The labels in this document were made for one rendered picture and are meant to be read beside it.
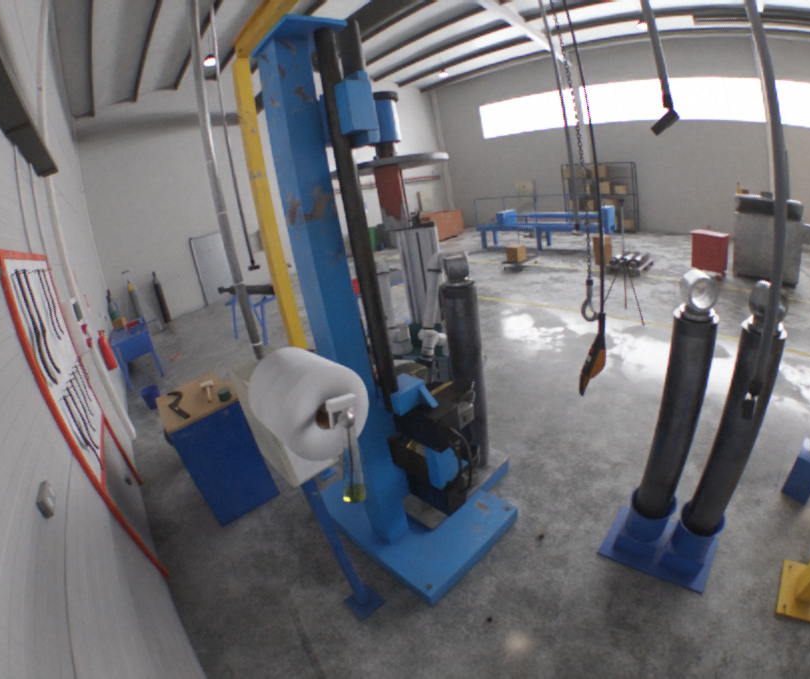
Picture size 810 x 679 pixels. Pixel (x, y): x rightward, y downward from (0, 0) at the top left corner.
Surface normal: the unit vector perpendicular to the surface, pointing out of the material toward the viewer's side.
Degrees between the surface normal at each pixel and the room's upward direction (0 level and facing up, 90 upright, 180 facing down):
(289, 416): 90
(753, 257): 90
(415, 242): 90
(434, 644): 0
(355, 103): 90
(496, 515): 0
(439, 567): 0
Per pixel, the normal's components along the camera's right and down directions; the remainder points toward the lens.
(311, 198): 0.68, 0.18
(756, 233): -0.78, 0.35
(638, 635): -0.16, -0.91
